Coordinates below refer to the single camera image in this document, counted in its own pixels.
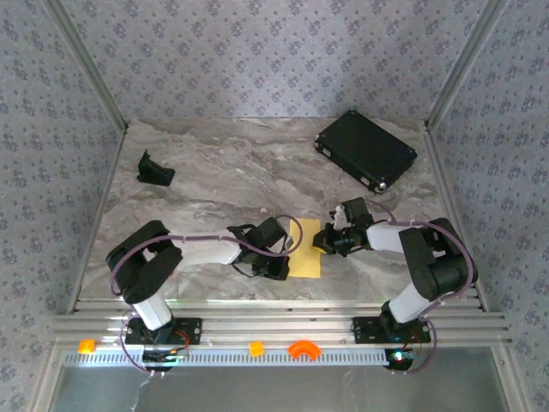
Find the aluminium frame leg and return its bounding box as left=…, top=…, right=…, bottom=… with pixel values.
left=490, top=345, right=537, bottom=412
left=30, top=345, right=66, bottom=412

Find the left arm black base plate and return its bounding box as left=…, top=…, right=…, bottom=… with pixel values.
left=124, top=316, right=203, bottom=347

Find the aluminium table side rail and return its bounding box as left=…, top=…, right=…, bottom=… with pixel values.
left=67, top=124, right=130, bottom=315
left=423, top=122, right=490, bottom=312

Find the narrow aluminium extrusion rail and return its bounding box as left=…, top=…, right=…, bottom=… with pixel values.
left=68, top=299, right=488, bottom=317

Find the black hard case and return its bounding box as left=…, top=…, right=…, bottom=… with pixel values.
left=314, top=109, right=419, bottom=194

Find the wide aluminium extrusion rail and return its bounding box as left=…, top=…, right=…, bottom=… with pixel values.
left=49, top=312, right=514, bottom=348

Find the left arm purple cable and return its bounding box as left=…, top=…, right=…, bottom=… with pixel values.
left=109, top=213, right=305, bottom=379

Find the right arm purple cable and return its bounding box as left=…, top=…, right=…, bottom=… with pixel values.
left=364, top=199, right=480, bottom=375

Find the aluminium frame post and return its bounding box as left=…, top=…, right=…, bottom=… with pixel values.
left=41, top=0, right=130, bottom=132
left=424, top=0, right=511, bottom=130

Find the yellow square paper sheet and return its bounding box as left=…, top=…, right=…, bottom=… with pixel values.
left=287, top=217, right=323, bottom=280

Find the grey slotted cable duct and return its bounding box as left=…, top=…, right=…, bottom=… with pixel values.
left=63, top=348, right=402, bottom=368

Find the orange curved plastic piece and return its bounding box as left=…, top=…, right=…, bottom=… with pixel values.
left=287, top=340, right=322, bottom=361

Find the small black plastic holder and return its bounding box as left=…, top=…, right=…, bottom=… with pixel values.
left=136, top=148, right=176, bottom=188

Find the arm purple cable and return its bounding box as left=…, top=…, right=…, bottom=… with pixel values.
left=109, top=213, right=305, bottom=379
left=364, top=199, right=480, bottom=375

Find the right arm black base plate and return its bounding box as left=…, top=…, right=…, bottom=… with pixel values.
left=351, top=316, right=431, bottom=345

